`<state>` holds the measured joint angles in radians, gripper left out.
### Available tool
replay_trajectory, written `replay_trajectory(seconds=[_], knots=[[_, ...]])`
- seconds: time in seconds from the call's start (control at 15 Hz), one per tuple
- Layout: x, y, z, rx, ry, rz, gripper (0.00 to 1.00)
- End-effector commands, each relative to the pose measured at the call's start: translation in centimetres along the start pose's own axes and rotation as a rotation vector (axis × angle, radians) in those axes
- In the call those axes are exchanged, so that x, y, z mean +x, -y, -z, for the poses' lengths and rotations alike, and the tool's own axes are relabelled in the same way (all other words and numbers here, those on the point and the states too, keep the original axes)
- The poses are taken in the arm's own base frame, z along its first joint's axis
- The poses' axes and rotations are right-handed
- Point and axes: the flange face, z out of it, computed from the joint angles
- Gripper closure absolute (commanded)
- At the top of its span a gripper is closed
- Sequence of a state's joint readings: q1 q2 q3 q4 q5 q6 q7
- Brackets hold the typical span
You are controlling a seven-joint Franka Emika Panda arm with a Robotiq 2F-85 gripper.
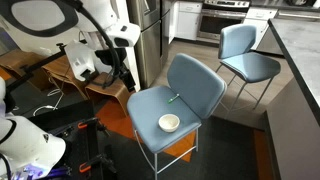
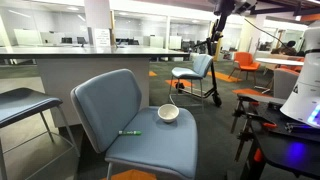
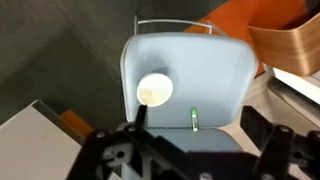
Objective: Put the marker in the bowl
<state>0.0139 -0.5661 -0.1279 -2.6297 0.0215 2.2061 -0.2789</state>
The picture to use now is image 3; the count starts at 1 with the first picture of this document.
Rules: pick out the white ceramic bowl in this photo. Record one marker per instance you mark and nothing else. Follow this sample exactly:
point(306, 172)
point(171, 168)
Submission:
point(154, 89)

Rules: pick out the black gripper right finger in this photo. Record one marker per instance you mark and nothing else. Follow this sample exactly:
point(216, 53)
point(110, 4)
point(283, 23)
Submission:
point(255, 126)

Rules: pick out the orange rug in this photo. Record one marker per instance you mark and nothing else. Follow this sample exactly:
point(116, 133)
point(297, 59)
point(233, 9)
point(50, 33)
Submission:
point(234, 18)

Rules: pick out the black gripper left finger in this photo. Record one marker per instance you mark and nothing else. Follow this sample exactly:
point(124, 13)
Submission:
point(140, 117)

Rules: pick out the green marker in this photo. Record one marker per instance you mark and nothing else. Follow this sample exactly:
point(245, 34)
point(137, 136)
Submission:
point(194, 119)

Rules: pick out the bent plywood stool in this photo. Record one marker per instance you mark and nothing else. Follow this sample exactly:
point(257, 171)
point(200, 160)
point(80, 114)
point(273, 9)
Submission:
point(295, 50)

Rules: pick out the light blue chair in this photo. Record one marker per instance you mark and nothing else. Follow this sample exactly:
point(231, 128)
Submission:
point(211, 72)

